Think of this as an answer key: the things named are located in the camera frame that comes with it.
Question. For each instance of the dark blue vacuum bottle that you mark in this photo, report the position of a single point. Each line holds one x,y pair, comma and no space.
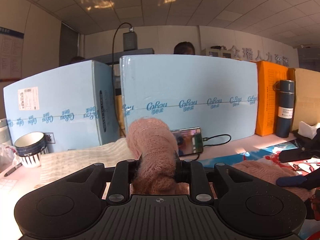
286,96

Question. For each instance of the black power adapter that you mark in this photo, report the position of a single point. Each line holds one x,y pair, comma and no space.
130,41

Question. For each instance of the pink knitted sweater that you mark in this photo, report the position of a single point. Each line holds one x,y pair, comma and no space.
151,139

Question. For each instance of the brown cardboard box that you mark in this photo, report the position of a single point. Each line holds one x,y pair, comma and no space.
307,96

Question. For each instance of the cream knitted sweater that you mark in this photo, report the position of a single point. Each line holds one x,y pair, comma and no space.
57,165

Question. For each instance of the large light blue carton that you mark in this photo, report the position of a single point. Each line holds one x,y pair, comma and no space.
220,96

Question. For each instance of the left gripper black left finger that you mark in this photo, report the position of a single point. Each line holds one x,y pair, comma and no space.
71,205

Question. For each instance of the black smartphone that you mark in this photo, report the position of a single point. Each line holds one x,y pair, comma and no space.
189,141

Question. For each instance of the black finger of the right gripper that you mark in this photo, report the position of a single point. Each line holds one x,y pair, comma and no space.
307,151
308,182

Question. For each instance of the anime printed desk mat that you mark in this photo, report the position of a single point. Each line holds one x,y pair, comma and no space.
269,155

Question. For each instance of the white folded cloth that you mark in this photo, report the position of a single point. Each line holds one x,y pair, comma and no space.
308,131

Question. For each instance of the black marker pen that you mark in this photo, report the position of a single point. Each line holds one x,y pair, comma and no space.
13,169

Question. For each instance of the orange cardboard box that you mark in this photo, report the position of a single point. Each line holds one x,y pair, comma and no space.
268,75

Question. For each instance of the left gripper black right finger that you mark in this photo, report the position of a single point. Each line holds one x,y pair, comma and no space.
226,203

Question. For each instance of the black and white mug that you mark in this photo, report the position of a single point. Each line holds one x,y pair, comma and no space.
30,149

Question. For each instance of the wall notice poster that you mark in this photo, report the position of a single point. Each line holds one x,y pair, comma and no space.
11,46

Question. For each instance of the person's head behind cartons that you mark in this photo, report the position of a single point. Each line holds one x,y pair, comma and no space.
184,48

